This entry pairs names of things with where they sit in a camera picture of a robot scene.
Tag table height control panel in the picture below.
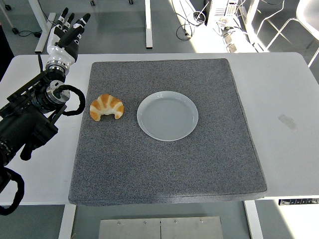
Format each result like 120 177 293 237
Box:
278 198 319 206

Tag grey power adapters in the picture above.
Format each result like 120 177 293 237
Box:
221 31 240 53

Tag round grey plate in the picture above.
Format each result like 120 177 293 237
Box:
137 91 199 142

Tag white table leg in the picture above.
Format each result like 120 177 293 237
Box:
58 204 77 239
243 200 264 239

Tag clear tape patch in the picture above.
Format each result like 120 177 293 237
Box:
278 114 299 131

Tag grey speckled table mat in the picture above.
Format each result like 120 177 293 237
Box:
68 58 268 207

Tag grey metal plate with screws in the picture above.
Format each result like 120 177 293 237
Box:
98 216 224 239

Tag golden croissant bread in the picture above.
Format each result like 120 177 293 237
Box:
89 94 125 122

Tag person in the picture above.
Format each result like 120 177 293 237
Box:
0 23 14 83

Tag black looped floor cable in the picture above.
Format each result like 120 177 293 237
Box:
175 11 208 40

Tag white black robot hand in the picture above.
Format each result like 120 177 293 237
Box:
45 7 91 66

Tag white computer tower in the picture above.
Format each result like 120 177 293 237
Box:
206 0 241 27

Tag white desk leg with foot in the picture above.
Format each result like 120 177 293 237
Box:
144 0 153 49
27 0 57 54

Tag white shell chair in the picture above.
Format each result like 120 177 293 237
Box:
295 0 319 68

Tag black floor cable with plug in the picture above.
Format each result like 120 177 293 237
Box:
11 27 43 39

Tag white wire frame chair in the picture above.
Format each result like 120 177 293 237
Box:
251 0 300 52

